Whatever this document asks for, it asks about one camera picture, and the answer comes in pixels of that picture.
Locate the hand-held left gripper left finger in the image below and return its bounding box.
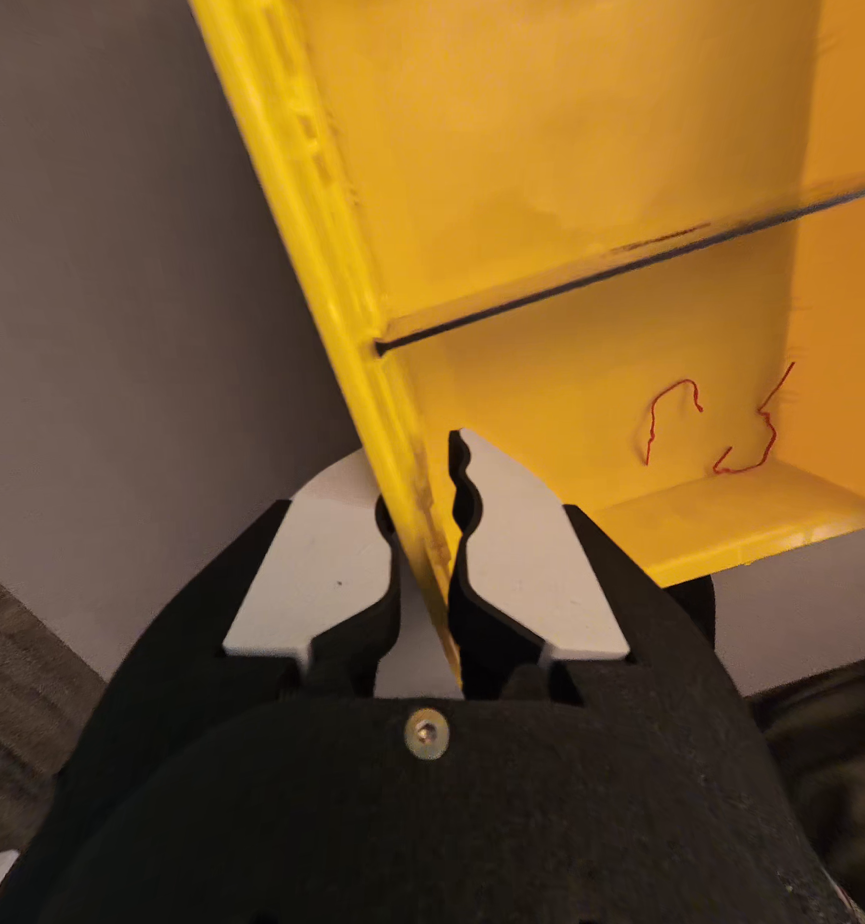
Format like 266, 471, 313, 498
223, 449, 402, 659

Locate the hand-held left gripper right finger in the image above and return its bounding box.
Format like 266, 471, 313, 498
447, 427, 632, 664

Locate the yellow plastic bin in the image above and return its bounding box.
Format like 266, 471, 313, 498
187, 0, 865, 695

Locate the red thread scrap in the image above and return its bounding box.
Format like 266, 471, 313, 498
642, 377, 705, 468
712, 361, 798, 477

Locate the person's olive jacket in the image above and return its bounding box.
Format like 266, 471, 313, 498
746, 650, 865, 918

